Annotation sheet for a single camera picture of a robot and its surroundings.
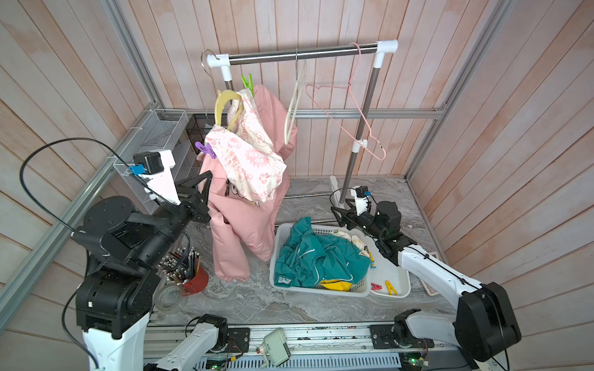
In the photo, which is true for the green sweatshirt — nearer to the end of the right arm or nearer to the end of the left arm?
the end of the right arm

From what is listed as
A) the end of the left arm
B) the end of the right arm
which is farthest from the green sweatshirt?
the end of the left arm

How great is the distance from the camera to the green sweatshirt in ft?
2.53
